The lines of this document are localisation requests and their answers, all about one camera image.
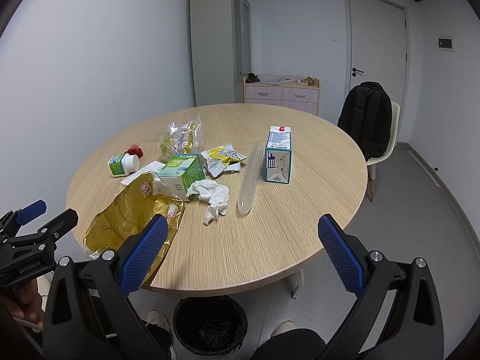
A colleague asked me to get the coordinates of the gold foil snack bag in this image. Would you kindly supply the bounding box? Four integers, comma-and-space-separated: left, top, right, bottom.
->
83, 173, 185, 284

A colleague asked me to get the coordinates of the white green pill bottle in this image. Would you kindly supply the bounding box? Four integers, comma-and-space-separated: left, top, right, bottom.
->
107, 153, 140, 177

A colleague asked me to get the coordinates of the red mesh net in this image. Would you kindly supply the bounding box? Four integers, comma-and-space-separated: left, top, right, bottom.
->
125, 144, 144, 158

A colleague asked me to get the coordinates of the green white medicine box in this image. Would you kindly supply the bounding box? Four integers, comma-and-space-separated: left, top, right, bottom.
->
154, 154, 205, 202

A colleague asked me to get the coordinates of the clear bag with gold ribbon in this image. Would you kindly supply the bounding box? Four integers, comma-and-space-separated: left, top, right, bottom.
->
158, 116, 203, 163

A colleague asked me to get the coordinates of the white tissue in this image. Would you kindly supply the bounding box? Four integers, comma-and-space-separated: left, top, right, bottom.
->
186, 179, 230, 226

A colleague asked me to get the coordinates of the clear plastic toothbrush case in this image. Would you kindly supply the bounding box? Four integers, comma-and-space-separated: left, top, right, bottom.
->
237, 143, 264, 216

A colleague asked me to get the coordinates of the yellow silver snack wrapper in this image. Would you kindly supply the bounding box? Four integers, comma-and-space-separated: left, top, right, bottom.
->
201, 143, 247, 179

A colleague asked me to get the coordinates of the blue white milk carton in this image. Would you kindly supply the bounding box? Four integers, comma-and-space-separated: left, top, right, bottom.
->
264, 126, 292, 184

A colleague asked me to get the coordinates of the black trash bin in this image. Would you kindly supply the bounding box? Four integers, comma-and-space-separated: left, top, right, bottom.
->
172, 295, 248, 356

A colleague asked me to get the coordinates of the person's left hand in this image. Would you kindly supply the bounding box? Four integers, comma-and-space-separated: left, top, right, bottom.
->
1, 279, 44, 332

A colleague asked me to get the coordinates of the person's left shoe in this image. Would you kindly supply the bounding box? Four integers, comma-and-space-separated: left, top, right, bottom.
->
146, 310, 177, 359

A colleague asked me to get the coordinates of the person's shoe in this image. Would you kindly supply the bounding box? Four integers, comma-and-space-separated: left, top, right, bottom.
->
271, 320, 297, 337
146, 310, 177, 359

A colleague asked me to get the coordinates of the person's right leg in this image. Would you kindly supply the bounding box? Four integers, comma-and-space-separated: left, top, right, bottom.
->
250, 328, 326, 360

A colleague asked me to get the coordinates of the person's right shoe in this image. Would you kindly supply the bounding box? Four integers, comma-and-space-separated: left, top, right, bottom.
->
271, 320, 297, 337

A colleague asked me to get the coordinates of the round wooden table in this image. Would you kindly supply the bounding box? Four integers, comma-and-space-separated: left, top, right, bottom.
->
66, 103, 367, 296

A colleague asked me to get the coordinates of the black backpack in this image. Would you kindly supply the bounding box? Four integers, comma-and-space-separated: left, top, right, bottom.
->
337, 81, 392, 161

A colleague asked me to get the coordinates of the tall grey cabinet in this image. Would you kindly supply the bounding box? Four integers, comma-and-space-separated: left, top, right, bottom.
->
190, 0, 251, 107

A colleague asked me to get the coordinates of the white door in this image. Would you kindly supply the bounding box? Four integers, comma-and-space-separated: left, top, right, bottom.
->
342, 0, 411, 121

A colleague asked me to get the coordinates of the wall switch panel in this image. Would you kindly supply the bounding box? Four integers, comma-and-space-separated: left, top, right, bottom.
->
438, 37, 454, 52

